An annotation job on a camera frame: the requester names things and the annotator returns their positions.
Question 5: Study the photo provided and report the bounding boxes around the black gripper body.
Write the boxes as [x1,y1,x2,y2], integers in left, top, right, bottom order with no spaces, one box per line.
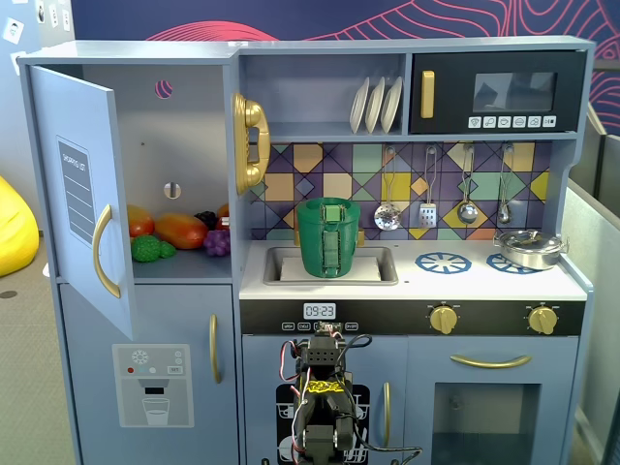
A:
[295,335,354,388]

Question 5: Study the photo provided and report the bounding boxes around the green round plate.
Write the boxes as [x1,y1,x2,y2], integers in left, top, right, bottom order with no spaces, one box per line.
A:
[295,196,362,227]

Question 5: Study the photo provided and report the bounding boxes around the yellow tag on arm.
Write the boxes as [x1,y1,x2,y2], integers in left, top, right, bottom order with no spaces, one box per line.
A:
[302,380,346,395]

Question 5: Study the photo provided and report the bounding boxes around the steel pot with lid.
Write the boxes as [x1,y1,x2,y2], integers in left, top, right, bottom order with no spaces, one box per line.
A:
[492,229,568,271]

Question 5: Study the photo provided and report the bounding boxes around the blue dishwasher door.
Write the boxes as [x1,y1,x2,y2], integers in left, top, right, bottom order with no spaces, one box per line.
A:
[241,334,408,465]

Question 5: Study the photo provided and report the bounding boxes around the grey toy sink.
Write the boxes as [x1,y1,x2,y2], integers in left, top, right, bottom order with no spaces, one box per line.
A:
[263,245,399,287]

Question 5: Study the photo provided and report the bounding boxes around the blue oven door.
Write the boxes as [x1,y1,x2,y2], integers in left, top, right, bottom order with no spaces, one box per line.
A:
[407,336,580,465]

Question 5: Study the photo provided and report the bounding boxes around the green 3D printed container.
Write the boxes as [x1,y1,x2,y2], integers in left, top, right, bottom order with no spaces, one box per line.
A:
[297,215,360,280]

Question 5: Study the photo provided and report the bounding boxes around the gold stove knob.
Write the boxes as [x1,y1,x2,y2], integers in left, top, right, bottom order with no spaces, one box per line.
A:
[527,303,559,336]
[429,303,459,335]

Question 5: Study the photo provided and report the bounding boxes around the steel skimmer spoon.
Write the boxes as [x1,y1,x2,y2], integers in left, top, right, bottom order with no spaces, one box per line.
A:
[373,147,404,232]

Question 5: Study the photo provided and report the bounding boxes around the purple toy grapes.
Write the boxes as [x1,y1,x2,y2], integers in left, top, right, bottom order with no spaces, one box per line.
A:
[202,229,231,258]

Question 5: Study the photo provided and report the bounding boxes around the blue toy kitchen unit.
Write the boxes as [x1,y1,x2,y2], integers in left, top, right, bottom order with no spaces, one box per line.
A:
[16,34,597,465]

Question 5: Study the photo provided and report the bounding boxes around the steel slotted spatula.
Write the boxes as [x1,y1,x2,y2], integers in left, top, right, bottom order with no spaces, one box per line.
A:
[418,147,440,229]

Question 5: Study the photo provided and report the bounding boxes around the orange toy mango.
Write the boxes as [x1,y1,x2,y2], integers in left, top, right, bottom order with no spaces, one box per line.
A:
[154,212,209,251]

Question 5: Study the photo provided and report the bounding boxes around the steel ladle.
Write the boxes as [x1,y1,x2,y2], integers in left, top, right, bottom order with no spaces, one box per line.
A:
[457,144,480,225]

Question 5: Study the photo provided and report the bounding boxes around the green toy broccoli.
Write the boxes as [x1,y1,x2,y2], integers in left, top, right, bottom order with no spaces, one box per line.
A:
[130,234,176,264]

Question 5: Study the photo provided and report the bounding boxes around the red yellow toy peach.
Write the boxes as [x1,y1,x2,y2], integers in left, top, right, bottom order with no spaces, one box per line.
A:
[126,203,156,238]

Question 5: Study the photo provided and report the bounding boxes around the steel serving spoon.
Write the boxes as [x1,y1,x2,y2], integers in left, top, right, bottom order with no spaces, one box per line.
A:
[497,143,514,225]

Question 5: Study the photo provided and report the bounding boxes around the blue freezer door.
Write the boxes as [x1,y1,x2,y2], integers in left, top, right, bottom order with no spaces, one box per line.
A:
[57,283,241,465]

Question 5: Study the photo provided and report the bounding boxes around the gold toy telephone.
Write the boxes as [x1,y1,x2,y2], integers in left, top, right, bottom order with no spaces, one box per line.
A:
[231,92,271,197]

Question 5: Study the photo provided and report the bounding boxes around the white toy plate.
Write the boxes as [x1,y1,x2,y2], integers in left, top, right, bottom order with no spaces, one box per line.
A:
[350,77,372,135]
[380,76,404,135]
[364,76,388,135]

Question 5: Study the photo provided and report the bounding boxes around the grey office partition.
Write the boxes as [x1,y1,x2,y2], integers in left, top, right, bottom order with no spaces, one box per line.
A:
[564,173,620,465]

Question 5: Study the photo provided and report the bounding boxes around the black toy microwave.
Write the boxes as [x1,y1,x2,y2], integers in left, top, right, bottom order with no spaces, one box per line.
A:
[409,50,590,136]

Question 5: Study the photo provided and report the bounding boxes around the yellow beanbag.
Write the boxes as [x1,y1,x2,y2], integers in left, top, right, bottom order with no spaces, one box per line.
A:
[0,174,40,278]

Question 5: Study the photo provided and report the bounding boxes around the blue fridge door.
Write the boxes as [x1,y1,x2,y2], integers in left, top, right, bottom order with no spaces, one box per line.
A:
[27,65,135,343]

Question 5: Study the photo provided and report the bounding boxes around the red white servo wires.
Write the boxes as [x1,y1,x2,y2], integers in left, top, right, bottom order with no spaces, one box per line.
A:
[282,338,311,388]

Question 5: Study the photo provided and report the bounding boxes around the gold dishwasher handle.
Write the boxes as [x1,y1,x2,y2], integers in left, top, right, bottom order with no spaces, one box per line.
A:
[382,382,391,450]

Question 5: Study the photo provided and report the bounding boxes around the straight gold freezer handle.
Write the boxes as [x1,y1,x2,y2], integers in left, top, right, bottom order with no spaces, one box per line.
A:
[208,313,223,385]

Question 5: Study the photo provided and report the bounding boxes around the black cable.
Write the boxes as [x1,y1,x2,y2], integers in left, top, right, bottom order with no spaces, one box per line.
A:
[346,333,423,459]

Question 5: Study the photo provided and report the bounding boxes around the gold oven handle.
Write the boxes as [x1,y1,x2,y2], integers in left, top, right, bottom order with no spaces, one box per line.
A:
[449,354,533,369]

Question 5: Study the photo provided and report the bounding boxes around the curved gold fridge handle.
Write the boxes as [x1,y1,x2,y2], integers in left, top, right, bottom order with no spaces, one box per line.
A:
[92,202,122,299]

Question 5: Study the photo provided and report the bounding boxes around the gold microwave handle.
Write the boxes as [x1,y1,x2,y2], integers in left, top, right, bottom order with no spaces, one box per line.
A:
[419,70,436,120]

